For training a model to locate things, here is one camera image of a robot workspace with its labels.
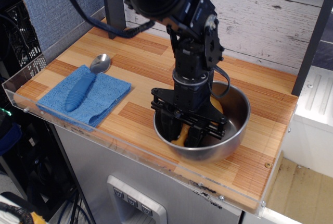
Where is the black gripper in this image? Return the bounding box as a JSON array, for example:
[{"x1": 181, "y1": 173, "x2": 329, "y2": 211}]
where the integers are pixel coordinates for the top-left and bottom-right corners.
[{"x1": 151, "y1": 74, "x2": 228, "y2": 147}]

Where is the clear acrylic table guard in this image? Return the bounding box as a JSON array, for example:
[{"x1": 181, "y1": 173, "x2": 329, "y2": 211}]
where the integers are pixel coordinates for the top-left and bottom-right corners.
[{"x1": 3, "y1": 28, "x2": 296, "y2": 216}]

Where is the blue folded cloth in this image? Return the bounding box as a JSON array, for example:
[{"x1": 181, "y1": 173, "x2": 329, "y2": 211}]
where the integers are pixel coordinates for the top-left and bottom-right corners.
[{"x1": 37, "y1": 65, "x2": 131, "y2": 132}]

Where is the spoon with blue handle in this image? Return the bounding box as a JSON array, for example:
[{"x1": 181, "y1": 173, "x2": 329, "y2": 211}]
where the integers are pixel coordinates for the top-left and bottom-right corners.
[{"x1": 65, "y1": 54, "x2": 111, "y2": 112}]

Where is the black plastic crate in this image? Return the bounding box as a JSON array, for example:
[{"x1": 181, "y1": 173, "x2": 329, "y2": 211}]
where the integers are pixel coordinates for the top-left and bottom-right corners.
[{"x1": 1, "y1": 1, "x2": 42, "y2": 67}]

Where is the metal bowl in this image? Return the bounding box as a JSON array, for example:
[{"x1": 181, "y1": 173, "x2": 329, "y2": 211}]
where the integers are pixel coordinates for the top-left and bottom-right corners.
[{"x1": 153, "y1": 85, "x2": 251, "y2": 164}]

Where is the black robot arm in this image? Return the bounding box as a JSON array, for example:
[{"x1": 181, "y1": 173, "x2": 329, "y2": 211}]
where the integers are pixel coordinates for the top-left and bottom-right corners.
[{"x1": 124, "y1": 0, "x2": 227, "y2": 147}]

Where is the blue fabric panel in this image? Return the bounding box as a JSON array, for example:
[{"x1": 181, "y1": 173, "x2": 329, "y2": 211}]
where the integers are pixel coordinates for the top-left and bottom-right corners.
[{"x1": 23, "y1": 0, "x2": 105, "y2": 56}]

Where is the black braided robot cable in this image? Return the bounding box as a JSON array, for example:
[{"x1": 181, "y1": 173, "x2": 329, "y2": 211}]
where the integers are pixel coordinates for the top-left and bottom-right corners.
[{"x1": 58, "y1": 0, "x2": 156, "y2": 39}]

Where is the dark grey post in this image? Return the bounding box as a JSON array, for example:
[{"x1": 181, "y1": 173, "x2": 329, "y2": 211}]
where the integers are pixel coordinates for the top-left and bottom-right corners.
[
  {"x1": 291, "y1": 0, "x2": 332, "y2": 96},
  {"x1": 104, "y1": 0, "x2": 126, "y2": 30}
]

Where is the dark grey left post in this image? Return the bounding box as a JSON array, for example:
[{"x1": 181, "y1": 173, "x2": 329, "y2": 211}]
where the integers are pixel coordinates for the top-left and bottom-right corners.
[{"x1": 104, "y1": 0, "x2": 126, "y2": 30}]

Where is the yellow object bottom left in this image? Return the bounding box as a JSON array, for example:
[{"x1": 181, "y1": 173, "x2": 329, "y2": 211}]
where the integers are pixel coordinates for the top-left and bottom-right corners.
[{"x1": 31, "y1": 212, "x2": 48, "y2": 224}]

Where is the dark grey right post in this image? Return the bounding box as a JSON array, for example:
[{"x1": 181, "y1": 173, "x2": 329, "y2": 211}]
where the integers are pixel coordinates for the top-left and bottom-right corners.
[{"x1": 291, "y1": 0, "x2": 332, "y2": 96}]

